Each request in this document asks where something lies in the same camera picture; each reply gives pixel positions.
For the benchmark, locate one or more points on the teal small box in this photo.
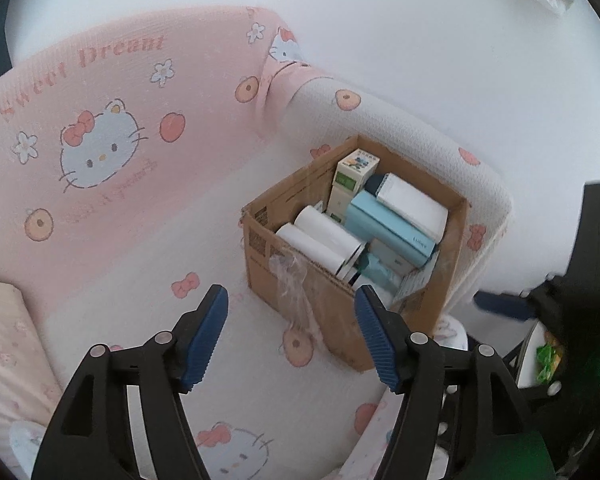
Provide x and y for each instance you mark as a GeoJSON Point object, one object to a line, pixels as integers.
{"type": "Point", "coordinates": [372, 268]}

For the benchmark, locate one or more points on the light blue book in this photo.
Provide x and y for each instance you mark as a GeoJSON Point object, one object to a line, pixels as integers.
{"type": "Point", "coordinates": [368, 220]}

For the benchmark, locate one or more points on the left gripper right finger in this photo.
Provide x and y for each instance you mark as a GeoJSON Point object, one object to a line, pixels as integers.
{"type": "Point", "coordinates": [464, 400]}

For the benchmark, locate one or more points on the pink Hello Kitty sofa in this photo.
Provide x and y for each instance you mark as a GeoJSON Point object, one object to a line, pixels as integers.
{"type": "Point", "coordinates": [127, 154]}

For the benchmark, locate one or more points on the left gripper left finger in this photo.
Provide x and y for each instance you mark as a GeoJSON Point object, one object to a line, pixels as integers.
{"type": "Point", "coordinates": [89, 435]}

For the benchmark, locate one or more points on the white paper roll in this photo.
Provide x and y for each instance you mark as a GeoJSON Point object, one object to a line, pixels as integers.
{"type": "Point", "coordinates": [330, 245]}
{"type": "Point", "coordinates": [292, 237]}

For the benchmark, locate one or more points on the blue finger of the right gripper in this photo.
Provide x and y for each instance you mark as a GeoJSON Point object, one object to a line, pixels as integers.
{"type": "Point", "coordinates": [510, 306]}

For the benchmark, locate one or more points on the green white carton box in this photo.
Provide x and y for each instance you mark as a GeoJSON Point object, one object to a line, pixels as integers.
{"type": "Point", "coordinates": [351, 173]}

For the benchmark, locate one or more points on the white spiral notebook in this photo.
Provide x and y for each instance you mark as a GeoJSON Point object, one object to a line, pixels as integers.
{"type": "Point", "coordinates": [414, 206]}

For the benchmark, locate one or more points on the pale pink printed pillow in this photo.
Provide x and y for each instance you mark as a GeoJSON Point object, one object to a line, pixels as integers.
{"type": "Point", "coordinates": [29, 389]}

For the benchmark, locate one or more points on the dark blue round object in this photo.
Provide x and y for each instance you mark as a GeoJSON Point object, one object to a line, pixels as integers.
{"type": "Point", "coordinates": [374, 183]}

